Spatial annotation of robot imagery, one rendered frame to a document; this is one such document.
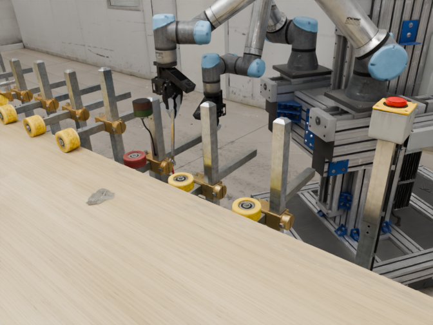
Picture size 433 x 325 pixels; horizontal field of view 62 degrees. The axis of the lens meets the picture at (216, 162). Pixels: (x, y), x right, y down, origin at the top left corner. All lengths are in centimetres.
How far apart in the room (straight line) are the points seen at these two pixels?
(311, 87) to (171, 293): 135
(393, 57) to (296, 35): 66
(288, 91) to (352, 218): 72
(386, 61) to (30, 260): 113
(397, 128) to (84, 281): 73
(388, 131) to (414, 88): 103
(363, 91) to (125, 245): 99
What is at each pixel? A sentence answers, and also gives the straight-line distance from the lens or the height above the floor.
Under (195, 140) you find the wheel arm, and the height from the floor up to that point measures 85.
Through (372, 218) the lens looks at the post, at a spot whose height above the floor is 94.
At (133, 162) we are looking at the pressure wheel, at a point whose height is 90.
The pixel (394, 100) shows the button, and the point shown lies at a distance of 83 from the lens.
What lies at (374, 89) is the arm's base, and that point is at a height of 108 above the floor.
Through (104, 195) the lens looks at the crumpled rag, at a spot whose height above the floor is 91.
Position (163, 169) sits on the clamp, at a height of 85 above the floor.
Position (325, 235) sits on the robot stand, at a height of 21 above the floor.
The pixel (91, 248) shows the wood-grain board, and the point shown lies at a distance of 94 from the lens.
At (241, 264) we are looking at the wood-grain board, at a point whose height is 90.
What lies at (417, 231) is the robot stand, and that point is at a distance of 225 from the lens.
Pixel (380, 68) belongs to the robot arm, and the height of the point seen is 119.
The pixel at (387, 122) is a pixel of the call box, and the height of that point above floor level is 119.
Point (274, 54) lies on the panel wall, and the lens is 418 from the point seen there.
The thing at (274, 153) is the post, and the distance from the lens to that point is 99.
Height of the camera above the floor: 148
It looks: 28 degrees down
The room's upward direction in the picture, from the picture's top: 2 degrees counter-clockwise
